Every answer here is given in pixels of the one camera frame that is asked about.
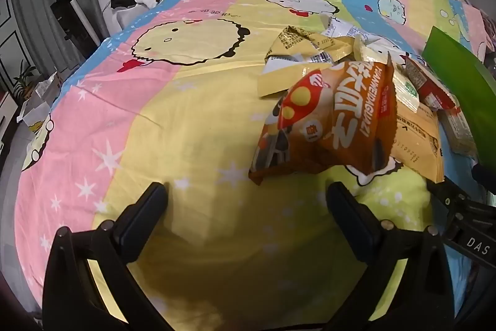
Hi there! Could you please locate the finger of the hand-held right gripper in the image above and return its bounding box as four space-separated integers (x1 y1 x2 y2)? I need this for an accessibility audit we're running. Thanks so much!
425 175 486 239
471 162 496 196

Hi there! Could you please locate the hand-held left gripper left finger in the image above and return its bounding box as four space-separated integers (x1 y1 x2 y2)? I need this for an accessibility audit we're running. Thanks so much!
42 181 169 331

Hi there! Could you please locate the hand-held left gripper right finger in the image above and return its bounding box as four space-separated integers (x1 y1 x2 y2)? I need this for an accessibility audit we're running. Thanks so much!
325 181 455 331

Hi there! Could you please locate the clear biscuit packet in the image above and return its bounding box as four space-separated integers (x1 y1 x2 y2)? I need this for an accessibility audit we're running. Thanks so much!
442 108 477 157

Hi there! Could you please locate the green cardboard box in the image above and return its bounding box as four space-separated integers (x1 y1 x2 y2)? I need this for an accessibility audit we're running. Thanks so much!
422 26 496 169

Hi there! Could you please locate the gold snack packet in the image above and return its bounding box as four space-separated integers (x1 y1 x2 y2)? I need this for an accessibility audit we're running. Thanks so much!
265 26 355 64

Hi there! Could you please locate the flat yellow snack packet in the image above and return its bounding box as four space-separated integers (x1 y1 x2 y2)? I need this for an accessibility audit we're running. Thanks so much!
387 110 446 184

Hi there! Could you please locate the orange snack bag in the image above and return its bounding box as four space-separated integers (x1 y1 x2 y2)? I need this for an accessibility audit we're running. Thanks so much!
248 61 400 186

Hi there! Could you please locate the striped cartoon bed sheet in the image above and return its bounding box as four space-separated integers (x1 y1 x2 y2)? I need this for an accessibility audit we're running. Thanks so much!
15 0 496 316

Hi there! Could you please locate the red snack packet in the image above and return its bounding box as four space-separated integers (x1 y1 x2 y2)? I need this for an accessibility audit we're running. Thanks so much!
403 56 458 110

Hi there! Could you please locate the cream packet with green mark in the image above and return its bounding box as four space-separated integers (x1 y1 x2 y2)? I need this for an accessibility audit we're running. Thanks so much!
360 40 421 112

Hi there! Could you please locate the pale yellow snack packet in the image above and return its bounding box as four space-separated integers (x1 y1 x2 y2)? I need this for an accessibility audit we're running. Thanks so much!
258 61 334 98

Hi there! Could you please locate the open cardboard box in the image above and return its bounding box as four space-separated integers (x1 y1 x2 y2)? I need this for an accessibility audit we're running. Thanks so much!
17 73 64 126

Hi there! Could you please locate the potted plant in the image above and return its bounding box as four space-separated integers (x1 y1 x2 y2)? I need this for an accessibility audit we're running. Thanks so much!
11 60 41 99

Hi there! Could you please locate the white snack packet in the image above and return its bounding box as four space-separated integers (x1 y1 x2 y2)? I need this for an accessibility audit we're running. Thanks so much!
321 15 373 45

